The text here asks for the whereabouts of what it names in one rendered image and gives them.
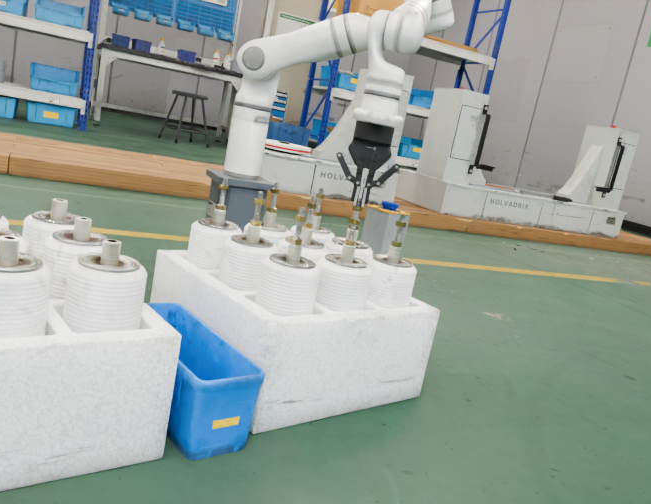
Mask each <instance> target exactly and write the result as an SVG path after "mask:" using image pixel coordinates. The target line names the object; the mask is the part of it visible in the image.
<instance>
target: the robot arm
mask: <svg viewBox="0 0 651 504"><path fill-rule="evenodd" d="M453 23H454V14H453V9H452V3H451V0H405V1H404V3H403V4H402V5H401V6H399V7H398V8H396V9H395V10H394V11H393V12H392V11H387V10H378V11H376V12H375V13H374V14H373V15H372V16H371V17H369V16H366V15H362V14H359V13H347V14H344V15H340V16H336V17H333V18H330V19H327V20H324V21H321V22H318V23H315V24H312V25H309V26H307V27H304V28H301V29H299V30H296V31H293V32H290V33H287V34H282V35H277V36H272V37H267V38H261V39H255V40H251V41H249V42H247V43H245V44H244V45H243V46H242V47H241V48H240V50H239V52H238V54H237V65H238V68H239V69H240V71H241V72H242V73H243V79H242V84H241V87H240V90H239V91H238V93H237V94H236V96H235V100H234V106H233V113H232V119H231V126H230V132H229V138H228V144H227V150H226V157H225V162H224V169H223V174H224V175H227V176H230V177H234V178H239V179H245V180H255V181H257V180H259V177H260V171H261V165H262V160H263V154H264V148H265V142H266V136H267V131H268V124H269V119H270V113H271V108H272V104H273V102H274V100H275V97H276V92H277V87H278V82H279V77H280V72H281V69H283V68H286V67H289V66H292V65H296V64H300V63H309V62H321V61H329V60H335V59H339V58H343V57H347V56H350V55H353V54H357V53H360V52H363V51H366V50H368V74H367V80H366V84H365V88H364V94H363V97H362V100H361V103H360V106H359V108H356V109H355V110H354V114H353V118H354V119H356V120H357V121H356V125H355V130H354V135H353V140H352V142H351V143H350V144H349V147H348V148H347V149H345V150H343V151H341V152H340V151H339V152H337V154H336V156H337V159H338V161H339V163H340V165H341V167H342V170H343V172H344V174H345V176H346V179H347V180H348V181H350V182H352V183H353V184H354V187H353V192H352V196H351V201H353V205H355V206H356V205H357V201H358V197H359V193H360V189H361V186H360V185H361V180H362V174H363V169H364V168H367V169H369V171H368V175H367V179H366V182H365V187H363V193H362V198H361V205H360V207H364V204H367V203H368V200H369V195H370V190H371V188H372V187H379V186H381V185H382V184H383V183H384V182H385V181H386V180H387V179H389V178H390V177H391V176H392V175H393V174H394V173H395V172H396V171H397V170H399V168H400V165H399V164H398V163H396V162H395V161H394V160H393V159H392V157H391V156H392V153H391V144H392V139H393V135H394V130H395V127H396V128H402V124H403V118H402V117H401V116H398V110H399V100H400V97H401V92H402V88H403V83H404V78H405V73H404V71H403V70H402V69H401V68H399V67H397V66H394V65H392V64H389V63H387V62H386V61H385V60H384V57H383V51H389V52H395V53H401V54H413V53H415V52H416V51H418V49H419V48H420V46H421V44H422V41H423V36H424V35H429V34H434V33H436V32H440V31H443V30H445V29H447V28H449V27H451V26H452V25H453ZM349 153H350V155H351V157H352V159H353V161H354V164H355V165H356V166H357V170H356V177H355V176H354V175H352V173H351V171H350V169H349V167H348V165H347V162H346V161H347V160H348V154H349ZM387 161H388V165H387V169H388V170H387V171H385V172H384V173H383V174H382V175H381V176H380V177H379V178H378V179H377V180H373V178H374V175H375V171H376V170H378V169H379V168H381V167H382V166H383V165H384V164H385V163H386V162H387Z"/></svg>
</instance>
